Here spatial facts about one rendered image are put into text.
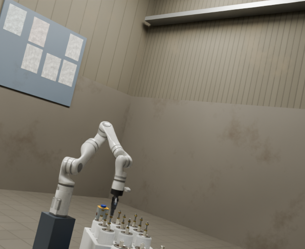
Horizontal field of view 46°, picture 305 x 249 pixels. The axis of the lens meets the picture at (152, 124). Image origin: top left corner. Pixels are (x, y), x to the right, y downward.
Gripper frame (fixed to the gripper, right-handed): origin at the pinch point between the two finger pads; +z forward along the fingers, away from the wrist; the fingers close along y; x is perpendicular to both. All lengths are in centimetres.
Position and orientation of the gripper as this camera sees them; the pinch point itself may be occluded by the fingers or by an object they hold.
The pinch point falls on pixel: (111, 212)
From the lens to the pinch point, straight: 223.3
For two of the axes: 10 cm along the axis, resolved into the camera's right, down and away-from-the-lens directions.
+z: -2.3, 9.7, -0.9
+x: 9.6, 2.4, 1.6
